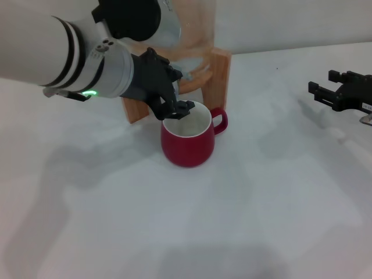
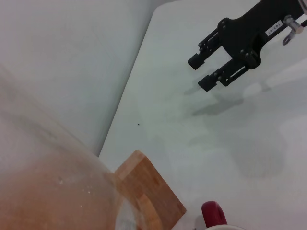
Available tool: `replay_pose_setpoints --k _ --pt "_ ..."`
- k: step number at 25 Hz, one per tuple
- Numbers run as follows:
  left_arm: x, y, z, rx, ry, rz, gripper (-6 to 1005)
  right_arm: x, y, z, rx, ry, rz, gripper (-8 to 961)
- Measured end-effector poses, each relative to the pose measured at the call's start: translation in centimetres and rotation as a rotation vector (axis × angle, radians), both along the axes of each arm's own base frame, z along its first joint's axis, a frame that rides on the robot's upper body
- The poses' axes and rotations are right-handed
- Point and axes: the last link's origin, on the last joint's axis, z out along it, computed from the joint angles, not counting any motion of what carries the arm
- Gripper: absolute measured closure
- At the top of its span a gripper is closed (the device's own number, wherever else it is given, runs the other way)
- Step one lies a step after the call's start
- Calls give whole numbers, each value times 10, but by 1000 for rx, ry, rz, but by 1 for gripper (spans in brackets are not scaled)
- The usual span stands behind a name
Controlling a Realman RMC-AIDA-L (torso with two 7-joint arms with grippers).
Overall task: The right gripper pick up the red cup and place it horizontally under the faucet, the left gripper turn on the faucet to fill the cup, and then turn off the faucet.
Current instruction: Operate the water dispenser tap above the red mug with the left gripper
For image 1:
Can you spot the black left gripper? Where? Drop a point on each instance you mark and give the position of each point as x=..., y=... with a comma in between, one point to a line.
x=151, y=78

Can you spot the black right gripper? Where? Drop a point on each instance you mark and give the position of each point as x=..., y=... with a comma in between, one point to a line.
x=354, y=94

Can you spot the red cup white inside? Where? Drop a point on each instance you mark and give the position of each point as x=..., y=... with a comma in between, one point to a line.
x=189, y=148

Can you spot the wooden dispenser stand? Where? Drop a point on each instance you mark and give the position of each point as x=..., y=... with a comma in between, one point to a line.
x=219, y=81

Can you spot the glass water dispenser jar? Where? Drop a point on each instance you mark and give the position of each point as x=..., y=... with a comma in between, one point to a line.
x=200, y=26

